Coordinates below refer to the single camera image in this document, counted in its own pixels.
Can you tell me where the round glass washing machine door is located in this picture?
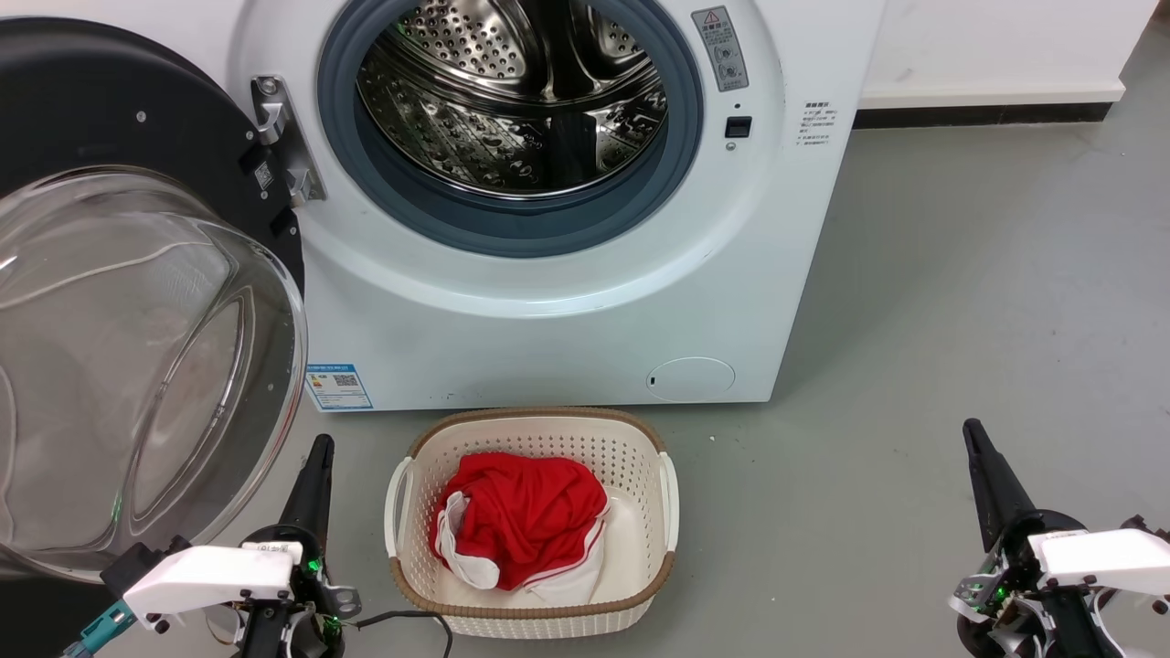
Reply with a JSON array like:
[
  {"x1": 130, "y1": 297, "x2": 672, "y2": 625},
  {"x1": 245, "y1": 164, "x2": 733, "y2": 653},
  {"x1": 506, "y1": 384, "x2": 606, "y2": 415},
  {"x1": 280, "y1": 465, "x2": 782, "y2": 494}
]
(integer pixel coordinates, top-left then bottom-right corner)
[{"x1": 0, "y1": 16, "x2": 309, "y2": 582}]

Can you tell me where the blue energy label sticker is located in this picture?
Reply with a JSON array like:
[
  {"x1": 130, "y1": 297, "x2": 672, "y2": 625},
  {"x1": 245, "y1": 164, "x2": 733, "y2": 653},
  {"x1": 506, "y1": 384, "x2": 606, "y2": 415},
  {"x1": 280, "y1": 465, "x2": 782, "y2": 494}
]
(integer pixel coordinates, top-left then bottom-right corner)
[{"x1": 306, "y1": 364, "x2": 374, "y2": 412}]

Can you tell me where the teal cable connector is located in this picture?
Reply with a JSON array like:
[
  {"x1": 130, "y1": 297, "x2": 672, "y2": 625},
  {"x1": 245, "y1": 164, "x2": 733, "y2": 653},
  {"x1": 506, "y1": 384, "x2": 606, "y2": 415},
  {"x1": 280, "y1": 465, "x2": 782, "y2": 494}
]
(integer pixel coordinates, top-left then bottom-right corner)
[{"x1": 60, "y1": 603, "x2": 138, "y2": 658}]

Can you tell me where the grey warning sticker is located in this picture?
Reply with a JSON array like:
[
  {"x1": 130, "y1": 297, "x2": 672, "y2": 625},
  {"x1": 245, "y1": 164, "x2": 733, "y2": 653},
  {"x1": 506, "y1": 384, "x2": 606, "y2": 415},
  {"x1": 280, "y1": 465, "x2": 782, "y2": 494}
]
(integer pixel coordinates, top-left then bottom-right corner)
[{"x1": 691, "y1": 6, "x2": 750, "y2": 92}]

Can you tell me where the beige perforated laundry basket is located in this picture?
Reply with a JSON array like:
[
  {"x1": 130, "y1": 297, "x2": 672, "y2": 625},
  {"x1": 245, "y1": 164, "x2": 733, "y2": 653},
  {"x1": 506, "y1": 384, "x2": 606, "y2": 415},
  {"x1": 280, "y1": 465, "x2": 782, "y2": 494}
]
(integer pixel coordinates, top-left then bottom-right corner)
[{"x1": 384, "y1": 407, "x2": 680, "y2": 639}]

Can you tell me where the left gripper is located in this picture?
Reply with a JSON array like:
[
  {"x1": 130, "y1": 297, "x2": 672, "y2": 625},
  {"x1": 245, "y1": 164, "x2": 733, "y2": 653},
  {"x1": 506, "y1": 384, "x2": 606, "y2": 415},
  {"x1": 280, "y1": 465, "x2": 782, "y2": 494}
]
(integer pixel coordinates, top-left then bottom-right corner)
[{"x1": 233, "y1": 435, "x2": 363, "y2": 658}]

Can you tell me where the round filter cover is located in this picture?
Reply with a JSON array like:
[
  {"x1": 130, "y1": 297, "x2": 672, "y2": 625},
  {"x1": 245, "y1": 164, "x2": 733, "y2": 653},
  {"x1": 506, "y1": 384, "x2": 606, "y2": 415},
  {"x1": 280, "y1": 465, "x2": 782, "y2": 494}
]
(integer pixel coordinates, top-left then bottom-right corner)
[{"x1": 645, "y1": 356, "x2": 737, "y2": 403}]

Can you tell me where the thin black cable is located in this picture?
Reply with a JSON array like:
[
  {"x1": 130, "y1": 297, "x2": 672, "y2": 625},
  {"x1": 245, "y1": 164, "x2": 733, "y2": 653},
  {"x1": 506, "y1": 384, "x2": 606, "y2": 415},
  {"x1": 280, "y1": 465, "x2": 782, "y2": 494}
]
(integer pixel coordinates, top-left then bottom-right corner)
[{"x1": 352, "y1": 609, "x2": 455, "y2": 658}]

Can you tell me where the steel washing drum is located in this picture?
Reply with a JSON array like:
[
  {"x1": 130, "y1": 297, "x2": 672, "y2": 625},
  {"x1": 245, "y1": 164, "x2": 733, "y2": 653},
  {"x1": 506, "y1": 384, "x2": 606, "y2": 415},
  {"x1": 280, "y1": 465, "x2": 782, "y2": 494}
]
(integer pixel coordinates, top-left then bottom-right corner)
[{"x1": 356, "y1": 0, "x2": 668, "y2": 198}]

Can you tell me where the red garment with white trim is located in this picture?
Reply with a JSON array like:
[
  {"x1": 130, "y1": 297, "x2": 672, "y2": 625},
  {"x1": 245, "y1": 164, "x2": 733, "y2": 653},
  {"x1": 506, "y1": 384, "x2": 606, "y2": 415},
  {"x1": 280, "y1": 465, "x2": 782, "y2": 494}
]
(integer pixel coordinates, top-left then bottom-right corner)
[{"x1": 430, "y1": 451, "x2": 612, "y2": 604}]

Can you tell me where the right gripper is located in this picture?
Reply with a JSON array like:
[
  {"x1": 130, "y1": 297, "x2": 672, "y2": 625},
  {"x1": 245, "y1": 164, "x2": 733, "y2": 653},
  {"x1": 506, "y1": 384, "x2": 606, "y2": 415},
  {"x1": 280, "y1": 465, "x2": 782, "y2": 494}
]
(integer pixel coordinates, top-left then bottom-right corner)
[{"x1": 947, "y1": 419, "x2": 1170, "y2": 658}]

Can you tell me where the metal door hinge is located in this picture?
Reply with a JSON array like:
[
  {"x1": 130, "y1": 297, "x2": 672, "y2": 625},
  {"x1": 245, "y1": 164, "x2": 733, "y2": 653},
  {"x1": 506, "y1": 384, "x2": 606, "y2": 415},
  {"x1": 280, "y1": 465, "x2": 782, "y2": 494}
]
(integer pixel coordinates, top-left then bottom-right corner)
[{"x1": 249, "y1": 76, "x2": 328, "y2": 204}]

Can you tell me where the black baseboard strip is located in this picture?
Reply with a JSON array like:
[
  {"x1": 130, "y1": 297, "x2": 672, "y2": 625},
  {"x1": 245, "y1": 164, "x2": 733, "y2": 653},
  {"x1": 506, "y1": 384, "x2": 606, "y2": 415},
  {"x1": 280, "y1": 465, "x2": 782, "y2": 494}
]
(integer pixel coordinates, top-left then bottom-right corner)
[{"x1": 854, "y1": 102, "x2": 1116, "y2": 130}]

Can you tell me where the white front-load washing machine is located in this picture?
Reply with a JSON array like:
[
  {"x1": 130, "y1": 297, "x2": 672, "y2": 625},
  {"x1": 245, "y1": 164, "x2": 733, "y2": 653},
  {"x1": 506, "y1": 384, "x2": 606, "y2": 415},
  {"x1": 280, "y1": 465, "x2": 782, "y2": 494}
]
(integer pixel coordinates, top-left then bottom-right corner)
[{"x1": 0, "y1": 0, "x2": 886, "y2": 412}]

